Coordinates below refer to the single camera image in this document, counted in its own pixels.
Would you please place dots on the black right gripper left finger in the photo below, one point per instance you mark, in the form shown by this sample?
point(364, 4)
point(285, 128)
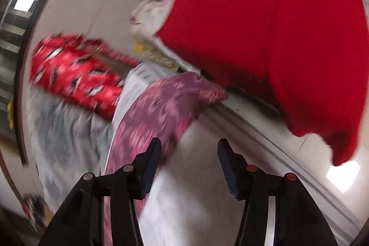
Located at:
point(79, 219)

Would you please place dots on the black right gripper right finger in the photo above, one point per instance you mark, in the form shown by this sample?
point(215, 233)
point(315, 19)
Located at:
point(276, 207)

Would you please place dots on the purple floral fleece garment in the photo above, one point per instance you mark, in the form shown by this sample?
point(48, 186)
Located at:
point(177, 210)

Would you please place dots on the grey floral pillow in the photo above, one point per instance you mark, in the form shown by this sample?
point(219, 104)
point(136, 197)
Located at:
point(67, 141)

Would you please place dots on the white bed sheet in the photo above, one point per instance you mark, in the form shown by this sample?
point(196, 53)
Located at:
point(257, 132)

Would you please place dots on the plain red blanket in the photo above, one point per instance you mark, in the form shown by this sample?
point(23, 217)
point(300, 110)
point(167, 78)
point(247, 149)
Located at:
point(307, 58)

